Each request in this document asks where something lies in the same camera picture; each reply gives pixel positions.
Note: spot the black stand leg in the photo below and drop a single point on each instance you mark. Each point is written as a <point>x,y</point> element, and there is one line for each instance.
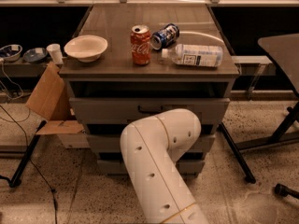
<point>16,178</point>
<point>249,177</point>

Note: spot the grey drawer cabinet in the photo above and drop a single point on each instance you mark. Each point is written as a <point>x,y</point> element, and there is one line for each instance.
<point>114,75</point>

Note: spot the blue soda can lying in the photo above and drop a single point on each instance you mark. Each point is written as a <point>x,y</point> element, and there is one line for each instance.
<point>164,37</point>

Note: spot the grey top drawer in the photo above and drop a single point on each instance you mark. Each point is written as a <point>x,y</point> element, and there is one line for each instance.
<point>122,110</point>

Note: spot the red cola can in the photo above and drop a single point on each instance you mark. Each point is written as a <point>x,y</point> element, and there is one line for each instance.
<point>140,44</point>

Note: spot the blue patterned bowl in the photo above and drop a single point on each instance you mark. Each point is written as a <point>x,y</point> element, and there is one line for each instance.
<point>36,55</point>
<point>11,53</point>

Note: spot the grey drawer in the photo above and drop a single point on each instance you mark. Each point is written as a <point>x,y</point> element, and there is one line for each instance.
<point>116,167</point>
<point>111,143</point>
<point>122,110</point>

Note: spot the white paper cup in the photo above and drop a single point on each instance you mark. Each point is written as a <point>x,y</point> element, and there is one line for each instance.
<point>55,53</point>

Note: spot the clear plastic water bottle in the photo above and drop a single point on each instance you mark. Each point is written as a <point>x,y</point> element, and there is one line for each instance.
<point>194,55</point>

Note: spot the brown cardboard box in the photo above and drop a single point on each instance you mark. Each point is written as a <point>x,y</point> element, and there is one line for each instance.
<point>50,101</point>

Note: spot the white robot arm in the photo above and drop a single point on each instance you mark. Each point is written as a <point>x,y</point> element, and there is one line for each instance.
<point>150,148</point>

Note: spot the blue patterned bowl left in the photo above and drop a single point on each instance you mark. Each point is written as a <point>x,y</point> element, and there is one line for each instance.
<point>11,53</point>

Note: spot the black stand leg left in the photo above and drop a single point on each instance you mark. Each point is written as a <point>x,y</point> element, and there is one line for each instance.
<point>16,178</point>

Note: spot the white bowl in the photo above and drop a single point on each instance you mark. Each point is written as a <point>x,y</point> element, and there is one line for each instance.
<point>86,48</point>

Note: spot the black stand leg right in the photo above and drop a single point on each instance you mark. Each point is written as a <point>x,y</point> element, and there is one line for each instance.
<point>249,177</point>

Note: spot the grey middle drawer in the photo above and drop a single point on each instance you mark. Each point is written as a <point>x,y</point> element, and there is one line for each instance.
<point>111,143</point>

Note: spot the grey bottom drawer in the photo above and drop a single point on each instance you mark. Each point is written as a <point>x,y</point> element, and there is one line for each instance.
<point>116,167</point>

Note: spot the blue patterned bowl right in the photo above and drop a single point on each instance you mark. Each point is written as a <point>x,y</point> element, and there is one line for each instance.
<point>36,55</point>

